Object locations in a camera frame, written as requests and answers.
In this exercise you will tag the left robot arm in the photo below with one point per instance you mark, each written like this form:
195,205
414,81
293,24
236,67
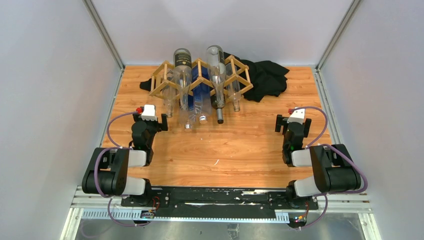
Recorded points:
107,172

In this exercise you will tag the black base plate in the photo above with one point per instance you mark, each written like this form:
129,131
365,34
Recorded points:
220,202

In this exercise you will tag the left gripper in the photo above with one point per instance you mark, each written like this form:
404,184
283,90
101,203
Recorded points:
159,127

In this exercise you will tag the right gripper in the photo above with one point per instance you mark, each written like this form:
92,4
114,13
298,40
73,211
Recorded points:
282,121

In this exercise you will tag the dark green bottle silver foil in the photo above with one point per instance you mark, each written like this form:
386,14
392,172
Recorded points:
219,114

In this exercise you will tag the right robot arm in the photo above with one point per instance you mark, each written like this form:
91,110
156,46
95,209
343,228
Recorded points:
332,170

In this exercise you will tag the blue square bottle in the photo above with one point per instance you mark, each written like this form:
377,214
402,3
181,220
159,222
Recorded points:
187,113
201,95

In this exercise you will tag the black cloth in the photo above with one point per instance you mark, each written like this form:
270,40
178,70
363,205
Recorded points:
267,77

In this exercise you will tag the aluminium frame rail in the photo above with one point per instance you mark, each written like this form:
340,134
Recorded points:
97,207

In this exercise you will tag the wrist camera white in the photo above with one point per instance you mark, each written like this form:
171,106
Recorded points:
149,113
297,115

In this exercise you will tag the clear bottle with black label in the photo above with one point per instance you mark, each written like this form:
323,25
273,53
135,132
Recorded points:
182,75

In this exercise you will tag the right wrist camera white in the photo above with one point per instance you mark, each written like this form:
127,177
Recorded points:
297,115

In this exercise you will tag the wooden lattice wine rack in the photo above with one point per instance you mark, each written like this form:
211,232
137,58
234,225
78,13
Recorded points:
159,79

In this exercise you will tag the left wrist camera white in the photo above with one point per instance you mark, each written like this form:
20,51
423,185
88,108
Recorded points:
149,113

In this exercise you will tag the clear bottle with white label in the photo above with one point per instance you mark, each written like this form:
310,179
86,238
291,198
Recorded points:
217,72

